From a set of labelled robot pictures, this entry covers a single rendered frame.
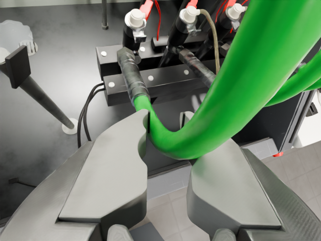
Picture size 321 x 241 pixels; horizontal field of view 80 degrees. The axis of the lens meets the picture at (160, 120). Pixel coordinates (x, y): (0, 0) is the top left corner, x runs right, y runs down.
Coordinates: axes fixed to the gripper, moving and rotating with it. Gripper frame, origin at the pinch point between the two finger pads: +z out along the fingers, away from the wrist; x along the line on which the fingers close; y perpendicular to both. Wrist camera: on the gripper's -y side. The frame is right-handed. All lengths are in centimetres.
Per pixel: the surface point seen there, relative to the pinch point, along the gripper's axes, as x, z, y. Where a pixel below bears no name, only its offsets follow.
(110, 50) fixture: -10.4, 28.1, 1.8
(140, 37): -3.1, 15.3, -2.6
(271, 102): 9.8, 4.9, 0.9
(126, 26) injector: -5.1, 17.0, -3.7
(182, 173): 5.1, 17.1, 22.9
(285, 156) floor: 109, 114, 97
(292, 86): 10.0, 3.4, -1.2
